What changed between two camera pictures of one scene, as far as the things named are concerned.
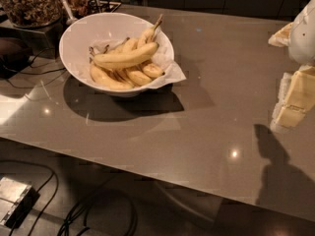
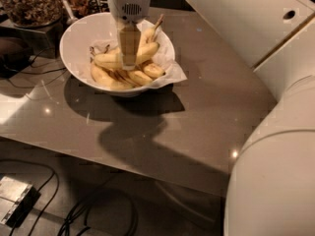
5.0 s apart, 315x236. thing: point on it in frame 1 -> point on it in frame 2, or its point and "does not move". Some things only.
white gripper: x=303 y=38 -> x=128 y=6
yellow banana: x=138 y=78 does not move
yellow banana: x=108 y=79 does not move
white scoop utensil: x=71 y=19 does not move
